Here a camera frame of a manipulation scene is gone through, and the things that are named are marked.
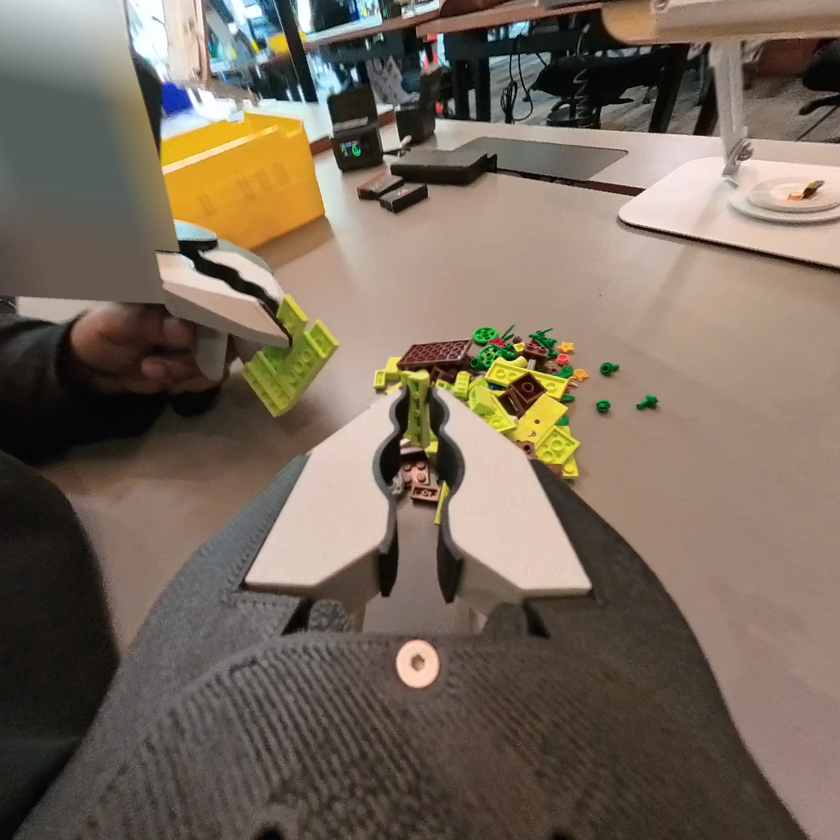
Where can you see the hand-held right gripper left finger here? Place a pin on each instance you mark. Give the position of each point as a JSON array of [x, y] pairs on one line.
[[321, 525]]

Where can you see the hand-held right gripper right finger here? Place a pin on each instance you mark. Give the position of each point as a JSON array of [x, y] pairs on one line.
[[518, 525]]

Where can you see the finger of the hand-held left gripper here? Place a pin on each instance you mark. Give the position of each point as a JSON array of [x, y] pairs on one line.
[[216, 302], [246, 259]]

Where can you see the long lime green plate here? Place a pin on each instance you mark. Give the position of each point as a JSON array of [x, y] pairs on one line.
[[289, 374]]

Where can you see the pile of toy bricks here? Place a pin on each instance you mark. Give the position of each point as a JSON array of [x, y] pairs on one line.
[[525, 407]]

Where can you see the lime green plates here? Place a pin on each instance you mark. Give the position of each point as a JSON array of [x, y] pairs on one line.
[[417, 407]]

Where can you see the person's left forearm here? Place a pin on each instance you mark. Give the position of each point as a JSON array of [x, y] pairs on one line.
[[39, 387]]

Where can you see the person's left hand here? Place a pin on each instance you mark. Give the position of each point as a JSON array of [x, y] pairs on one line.
[[118, 341]]

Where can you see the yellow plastic bin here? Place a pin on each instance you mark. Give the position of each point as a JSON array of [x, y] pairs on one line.
[[249, 177]]

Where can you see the black charging case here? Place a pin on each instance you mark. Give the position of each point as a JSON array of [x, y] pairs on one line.
[[354, 131]]

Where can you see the blue plastic bin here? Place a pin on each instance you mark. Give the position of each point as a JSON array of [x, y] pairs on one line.
[[177, 98]]

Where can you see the flat black power bank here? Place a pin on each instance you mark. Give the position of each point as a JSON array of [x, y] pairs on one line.
[[439, 167]]

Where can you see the black metal pole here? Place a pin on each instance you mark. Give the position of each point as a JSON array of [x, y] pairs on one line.
[[295, 46]]

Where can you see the wooden desk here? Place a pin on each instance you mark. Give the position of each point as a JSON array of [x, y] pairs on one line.
[[394, 23]]

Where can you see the black office chair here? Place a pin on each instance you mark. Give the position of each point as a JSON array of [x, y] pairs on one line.
[[577, 85]]

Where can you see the black camera battery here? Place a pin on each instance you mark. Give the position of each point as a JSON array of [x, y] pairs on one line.
[[403, 198], [379, 186]]

